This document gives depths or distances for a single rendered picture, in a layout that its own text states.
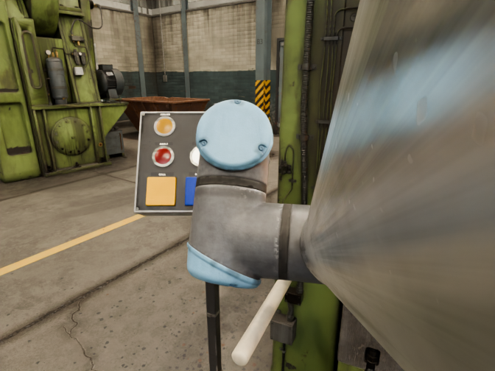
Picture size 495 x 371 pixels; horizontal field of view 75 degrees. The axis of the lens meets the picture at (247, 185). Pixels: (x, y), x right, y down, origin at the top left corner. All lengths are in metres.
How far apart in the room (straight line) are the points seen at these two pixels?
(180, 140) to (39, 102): 4.26
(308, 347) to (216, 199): 1.13
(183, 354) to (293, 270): 1.48
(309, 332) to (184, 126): 0.91
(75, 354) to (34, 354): 0.20
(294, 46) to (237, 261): 0.80
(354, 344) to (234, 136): 0.84
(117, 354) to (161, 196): 1.18
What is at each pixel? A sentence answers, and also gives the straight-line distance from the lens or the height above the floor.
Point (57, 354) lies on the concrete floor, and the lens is 2.02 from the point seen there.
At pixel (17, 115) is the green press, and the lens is 5.17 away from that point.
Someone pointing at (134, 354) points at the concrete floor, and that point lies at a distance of 1.87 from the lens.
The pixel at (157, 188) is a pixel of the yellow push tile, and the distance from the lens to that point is 0.87.
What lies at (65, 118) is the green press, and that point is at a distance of 5.22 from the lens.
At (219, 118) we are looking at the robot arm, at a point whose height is 1.24.
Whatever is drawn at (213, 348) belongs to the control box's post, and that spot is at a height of 0.38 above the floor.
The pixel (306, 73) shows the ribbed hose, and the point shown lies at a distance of 1.02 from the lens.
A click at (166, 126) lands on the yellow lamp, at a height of 1.16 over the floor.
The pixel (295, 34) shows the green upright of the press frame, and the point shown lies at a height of 1.41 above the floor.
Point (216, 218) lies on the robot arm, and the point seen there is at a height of 1.14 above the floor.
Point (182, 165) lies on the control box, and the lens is 0.87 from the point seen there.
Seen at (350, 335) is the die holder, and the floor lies 0.58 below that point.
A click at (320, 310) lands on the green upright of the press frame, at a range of 1.31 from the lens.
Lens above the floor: 1.29
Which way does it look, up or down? 18 degrees down
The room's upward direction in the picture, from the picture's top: straight up
